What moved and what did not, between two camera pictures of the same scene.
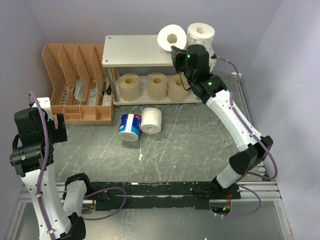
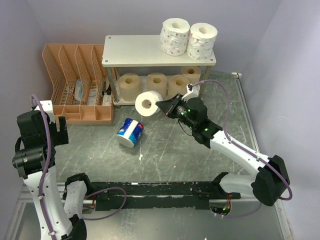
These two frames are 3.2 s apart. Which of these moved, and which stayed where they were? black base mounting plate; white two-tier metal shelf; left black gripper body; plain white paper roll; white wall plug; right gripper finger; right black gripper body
Moved: plain white paper roll; right gripper finger; right black gripper body
Stayed: black base mounting plate; white wall plug; white two-tier metal shelf; left black gripper body
